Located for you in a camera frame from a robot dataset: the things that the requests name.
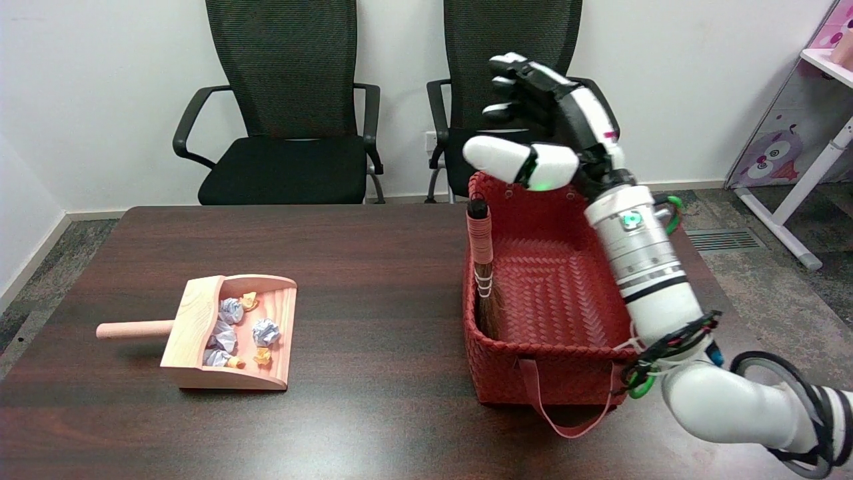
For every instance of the white wall outlet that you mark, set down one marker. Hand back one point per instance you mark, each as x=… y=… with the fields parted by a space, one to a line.
x=430 y=138

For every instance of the white desk frame leg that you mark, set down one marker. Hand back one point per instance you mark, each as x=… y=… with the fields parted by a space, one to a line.
x=810 y=176

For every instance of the white shelf board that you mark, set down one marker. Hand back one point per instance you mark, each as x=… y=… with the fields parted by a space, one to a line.
x=830 y=63

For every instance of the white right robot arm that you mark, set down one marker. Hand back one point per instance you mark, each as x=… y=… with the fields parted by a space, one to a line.
x=643 y=260

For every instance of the metal floor vent grille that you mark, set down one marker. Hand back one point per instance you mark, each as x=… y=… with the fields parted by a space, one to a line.
x=721 y=239

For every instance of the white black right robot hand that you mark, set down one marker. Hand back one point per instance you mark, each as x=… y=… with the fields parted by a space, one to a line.
x=586 y=120

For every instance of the crumpled white-blue paper ball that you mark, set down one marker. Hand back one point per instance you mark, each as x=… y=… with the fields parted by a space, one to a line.
x=266 y=331
x=231 y=310
x=223 y=338
x=216 y=358

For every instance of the pink cup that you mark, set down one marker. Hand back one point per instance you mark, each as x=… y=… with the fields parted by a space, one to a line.
x=843 y=50

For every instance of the red woven basket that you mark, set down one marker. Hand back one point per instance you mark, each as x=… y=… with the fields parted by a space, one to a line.
x=553 y=293

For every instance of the black mesh office chair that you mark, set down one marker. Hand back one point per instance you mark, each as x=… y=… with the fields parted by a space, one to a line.
x=466 y=40
x=286 y=166

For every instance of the brown straw hand broom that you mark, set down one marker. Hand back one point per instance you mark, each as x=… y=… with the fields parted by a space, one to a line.
x=480 y=236

